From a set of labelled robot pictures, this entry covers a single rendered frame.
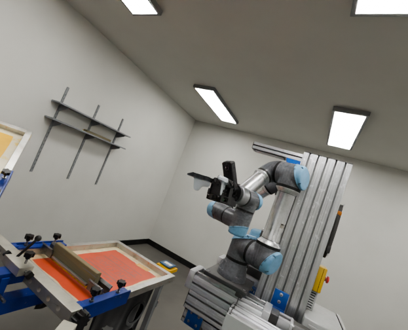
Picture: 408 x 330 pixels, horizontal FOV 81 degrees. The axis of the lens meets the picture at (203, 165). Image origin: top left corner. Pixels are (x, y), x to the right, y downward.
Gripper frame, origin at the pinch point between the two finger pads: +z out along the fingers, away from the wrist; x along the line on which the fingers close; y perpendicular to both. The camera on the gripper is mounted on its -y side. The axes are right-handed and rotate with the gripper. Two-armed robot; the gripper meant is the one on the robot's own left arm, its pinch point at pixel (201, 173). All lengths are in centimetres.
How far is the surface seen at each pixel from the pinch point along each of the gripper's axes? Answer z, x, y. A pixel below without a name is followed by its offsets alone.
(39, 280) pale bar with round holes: 19, 56, 56
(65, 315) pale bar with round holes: 12, 37, 61
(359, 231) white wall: -404, 43, -23
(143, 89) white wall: -103, 304, -153
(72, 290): 1, 64, 64
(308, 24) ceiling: -81, 21, -136
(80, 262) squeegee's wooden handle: -1, 71, 53
